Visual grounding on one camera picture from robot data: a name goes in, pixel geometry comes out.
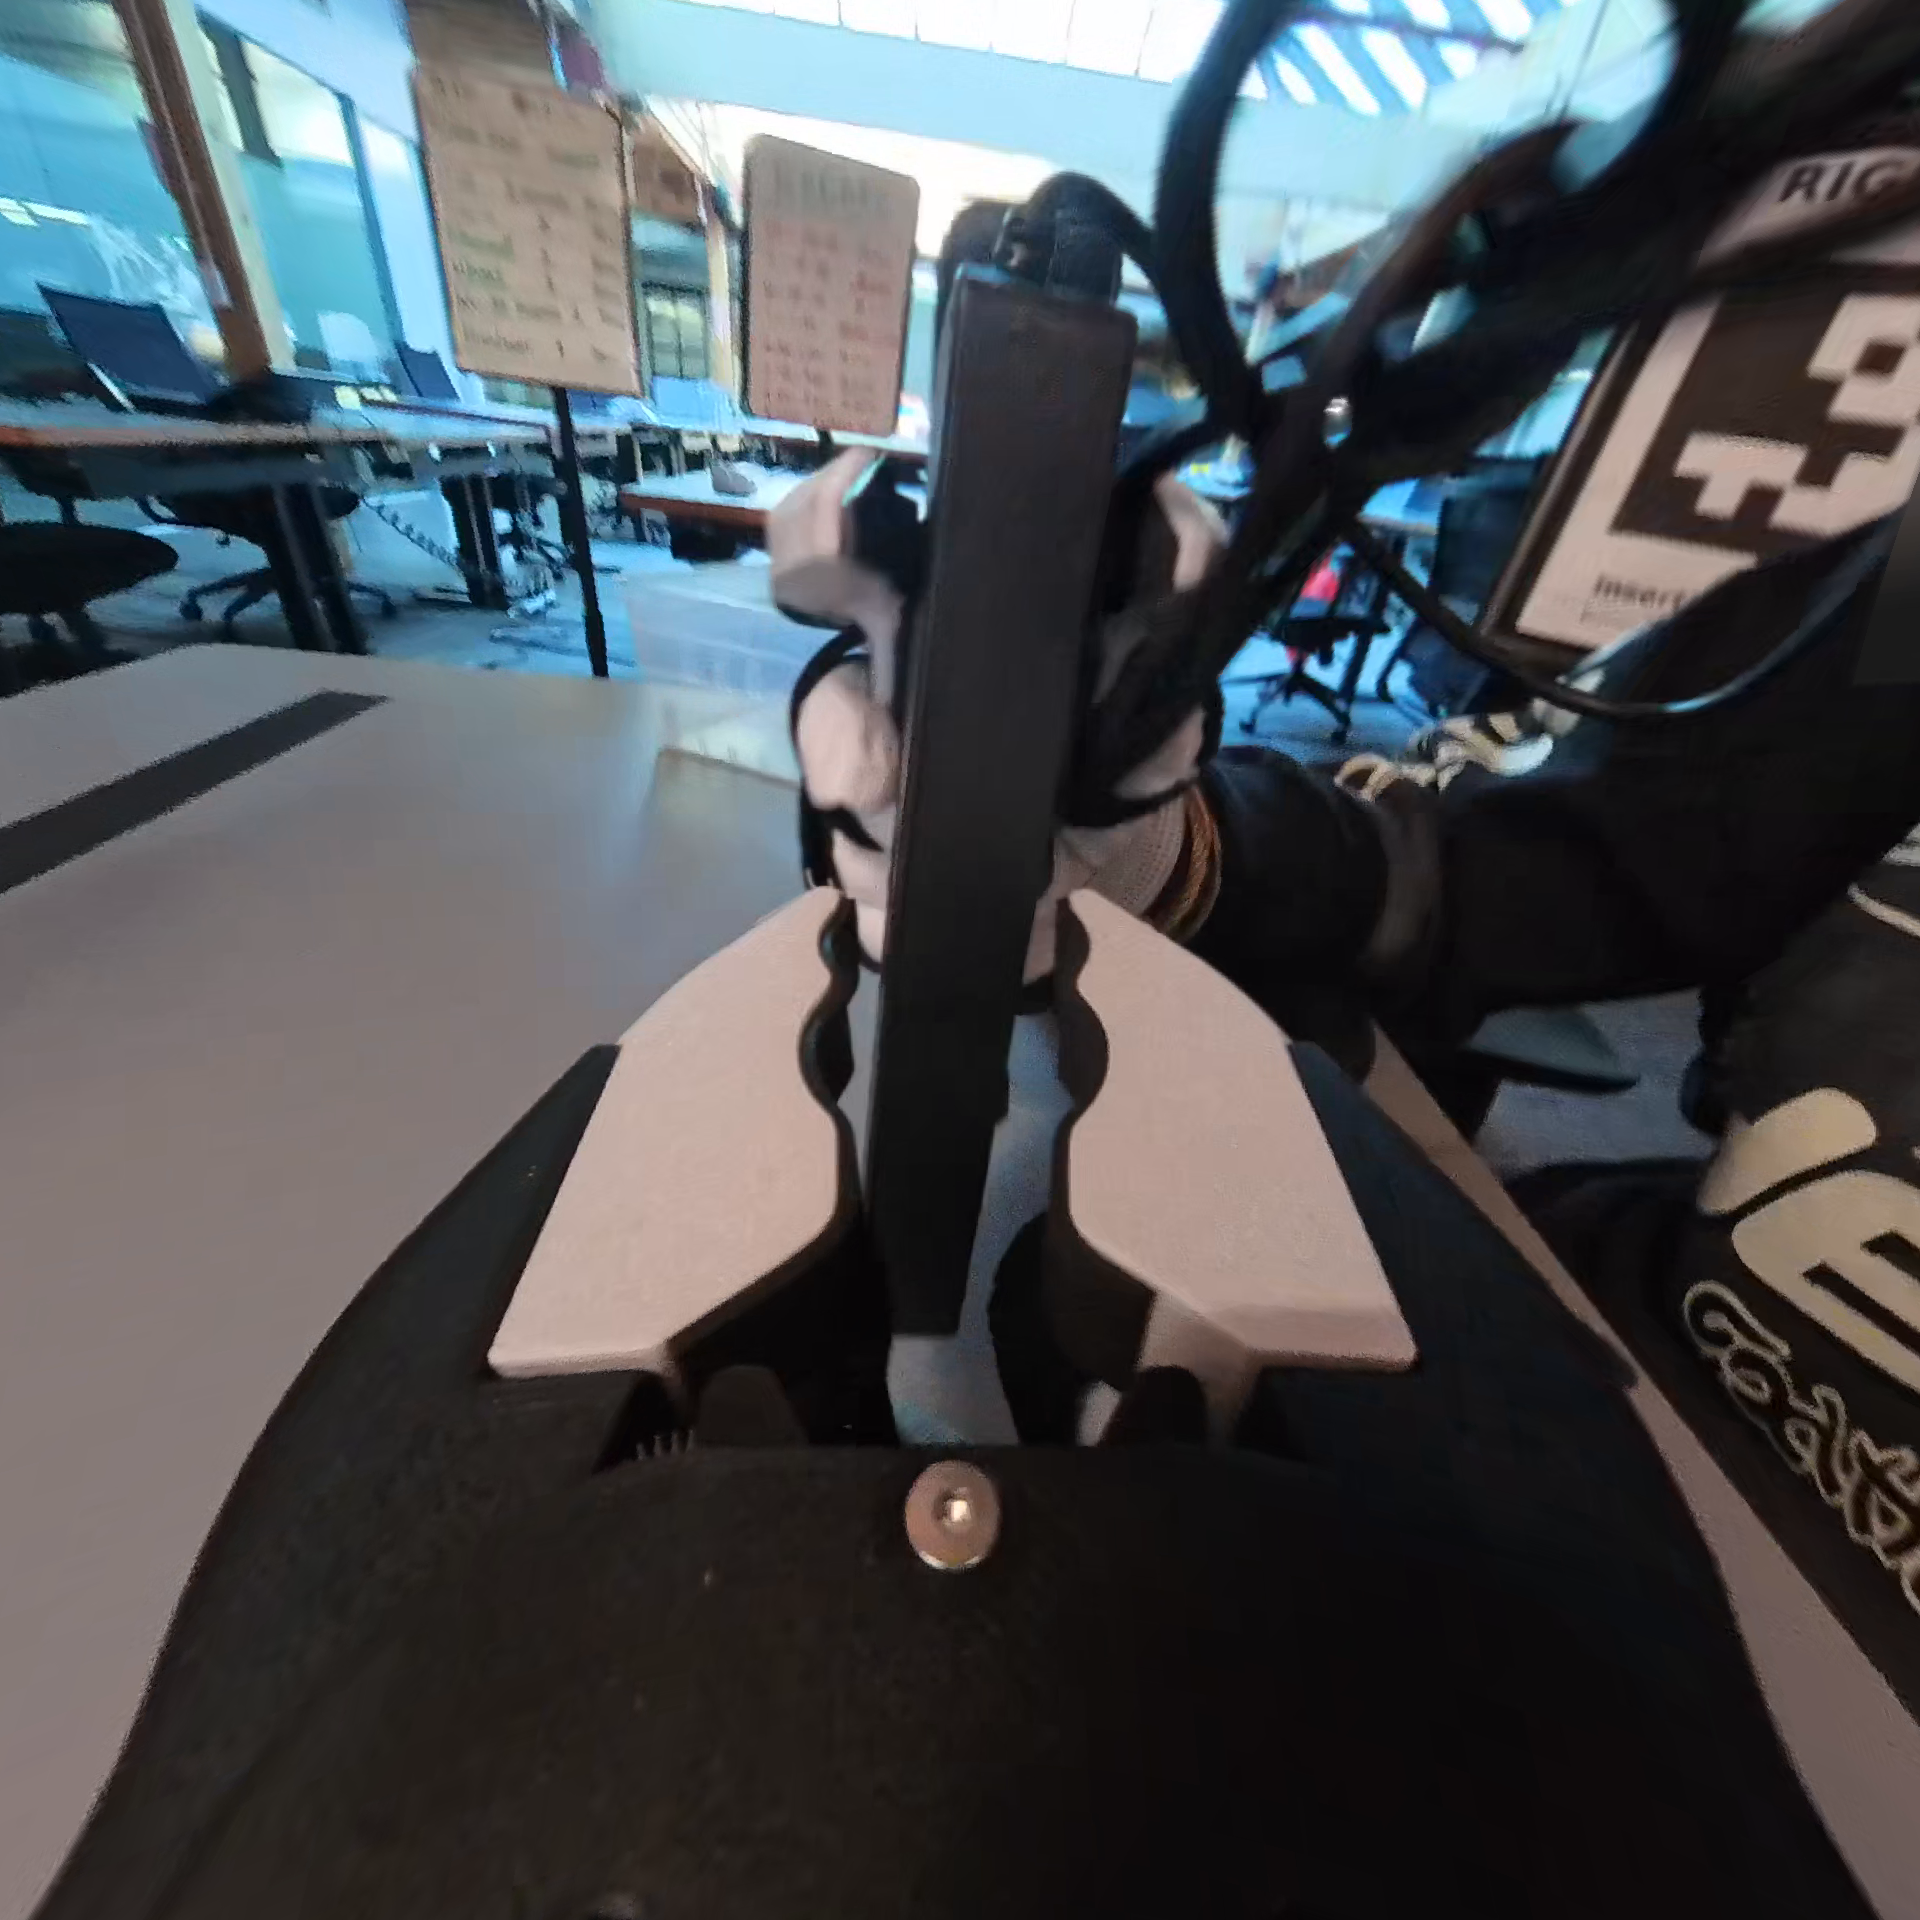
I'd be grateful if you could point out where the person's black printed hoodie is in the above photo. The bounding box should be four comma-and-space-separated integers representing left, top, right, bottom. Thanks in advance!
1500, 862, 1920, 1727

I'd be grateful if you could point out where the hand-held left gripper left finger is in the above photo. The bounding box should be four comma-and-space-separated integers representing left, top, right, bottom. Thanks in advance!
487, 886, 866, 1383

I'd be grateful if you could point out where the wooden ceiling post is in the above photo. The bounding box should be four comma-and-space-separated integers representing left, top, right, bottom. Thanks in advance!
117, 0, 295, 380

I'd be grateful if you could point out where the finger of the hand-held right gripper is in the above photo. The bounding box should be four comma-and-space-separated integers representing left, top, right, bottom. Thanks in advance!
766, 445, 906, 635

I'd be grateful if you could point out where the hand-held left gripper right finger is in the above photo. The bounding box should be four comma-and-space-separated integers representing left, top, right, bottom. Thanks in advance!
1050, 891, 1421, 1402

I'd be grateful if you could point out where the black usb hub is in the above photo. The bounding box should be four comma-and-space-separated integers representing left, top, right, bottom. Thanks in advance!
862, 266, 1142, 1341

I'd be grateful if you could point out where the whiteboard stand pole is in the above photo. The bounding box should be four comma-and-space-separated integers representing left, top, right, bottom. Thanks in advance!
546, 387, 615, 682

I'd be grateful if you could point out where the person's right hand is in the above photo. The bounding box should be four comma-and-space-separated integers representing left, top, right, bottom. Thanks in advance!
790, 471, 1230, 940

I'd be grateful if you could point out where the wooden office desk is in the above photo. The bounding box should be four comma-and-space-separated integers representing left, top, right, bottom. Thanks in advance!
0, 404, 559, 649

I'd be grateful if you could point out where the gold bead bracelet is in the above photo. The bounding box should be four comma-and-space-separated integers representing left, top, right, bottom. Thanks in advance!
1147, 786, 1230, 940

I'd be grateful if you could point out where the person's right forearm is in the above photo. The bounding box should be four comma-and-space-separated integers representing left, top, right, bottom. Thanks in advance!
1199, 591, 1920, 1052

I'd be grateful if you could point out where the black hub cable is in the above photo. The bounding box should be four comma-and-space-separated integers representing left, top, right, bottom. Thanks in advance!
997, 0, 1893, 723

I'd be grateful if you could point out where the long wooden desk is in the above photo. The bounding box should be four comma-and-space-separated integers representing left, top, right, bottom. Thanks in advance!
616, 450, 932, 541

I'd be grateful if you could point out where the black office chair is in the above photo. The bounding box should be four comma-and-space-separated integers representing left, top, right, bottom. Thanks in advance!
0, 522, 182, 663
37, 285, 231, 409

